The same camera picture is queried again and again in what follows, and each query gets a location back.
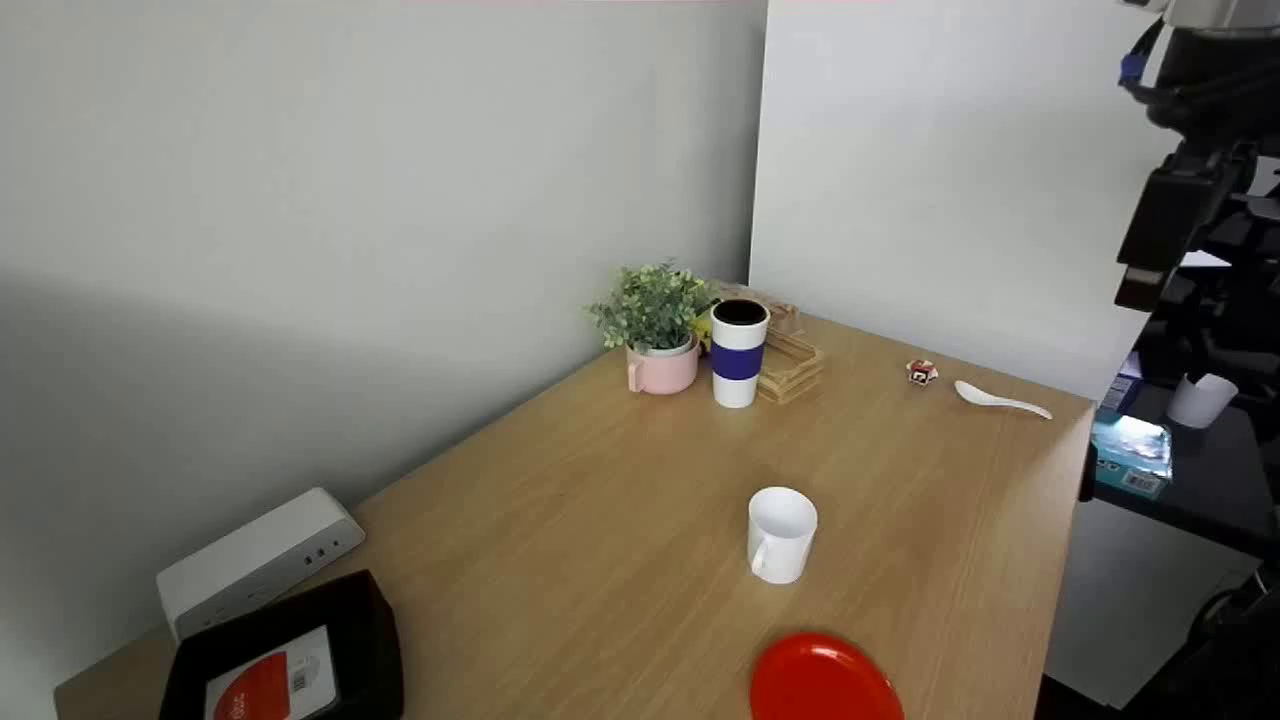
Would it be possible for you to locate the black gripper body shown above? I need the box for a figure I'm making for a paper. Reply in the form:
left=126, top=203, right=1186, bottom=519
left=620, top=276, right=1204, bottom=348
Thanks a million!
left=1116, top=135, right=1262, bottom=315

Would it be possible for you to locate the white mug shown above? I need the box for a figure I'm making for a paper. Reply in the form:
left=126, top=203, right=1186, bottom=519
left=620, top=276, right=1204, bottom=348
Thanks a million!
left=741, top=485, right=823, bottom=592

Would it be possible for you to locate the orange plate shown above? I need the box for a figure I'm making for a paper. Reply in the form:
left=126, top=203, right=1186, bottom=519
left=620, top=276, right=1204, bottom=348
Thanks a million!
left=744, top=626, right=907, bottom=720

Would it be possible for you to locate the black equipment on side table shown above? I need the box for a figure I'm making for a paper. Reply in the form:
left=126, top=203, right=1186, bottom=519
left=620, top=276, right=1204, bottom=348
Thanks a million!
left=1130, top=257, right=1280, bottom=445

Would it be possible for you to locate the small white cup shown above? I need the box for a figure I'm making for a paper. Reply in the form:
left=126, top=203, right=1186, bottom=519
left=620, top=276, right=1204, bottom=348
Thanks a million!
left=1163, top=366, right=1239, bottom=434

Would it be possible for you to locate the blue box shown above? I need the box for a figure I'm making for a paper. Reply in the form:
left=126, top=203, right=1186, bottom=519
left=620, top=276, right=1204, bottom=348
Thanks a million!
left=1086, top=411, right=1178, bottom=505

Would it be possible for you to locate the white spoon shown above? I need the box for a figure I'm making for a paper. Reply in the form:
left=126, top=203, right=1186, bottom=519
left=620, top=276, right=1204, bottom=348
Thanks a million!
left=947, top=374, right=1056, bottom=427

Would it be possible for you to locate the black side table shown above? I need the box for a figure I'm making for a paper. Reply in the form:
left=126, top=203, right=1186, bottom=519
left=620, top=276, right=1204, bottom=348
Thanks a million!
left=1075, top=383, right=1280, bottom=561

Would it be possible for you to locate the wooden coaster stack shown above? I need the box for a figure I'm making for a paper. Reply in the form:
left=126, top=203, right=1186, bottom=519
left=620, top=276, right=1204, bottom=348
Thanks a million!
left=755, top=329, right=828, bottom=406

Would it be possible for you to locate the black chair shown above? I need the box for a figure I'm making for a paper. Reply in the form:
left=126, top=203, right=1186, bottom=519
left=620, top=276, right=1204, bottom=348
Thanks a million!
left=1035, top=555, right=1280, bottom=720

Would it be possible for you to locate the white cup with blue band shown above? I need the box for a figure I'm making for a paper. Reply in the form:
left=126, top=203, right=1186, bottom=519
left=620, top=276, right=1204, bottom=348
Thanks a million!
left=703, top=293, right=774, bottom=411

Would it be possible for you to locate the green plant in pink pot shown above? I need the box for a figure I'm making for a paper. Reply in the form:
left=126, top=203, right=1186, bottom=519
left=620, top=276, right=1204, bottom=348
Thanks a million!
left=584, top=259, right=725, bottom=399

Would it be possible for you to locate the white rectangular box device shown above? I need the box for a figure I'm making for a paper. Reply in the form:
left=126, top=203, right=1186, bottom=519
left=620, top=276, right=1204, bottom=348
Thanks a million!
left=152, top=485, right=368, bottom=644

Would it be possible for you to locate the black tray with red card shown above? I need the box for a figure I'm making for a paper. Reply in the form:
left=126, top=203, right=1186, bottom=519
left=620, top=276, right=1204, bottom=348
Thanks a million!
left=154, top=566, right=409, bottom=720

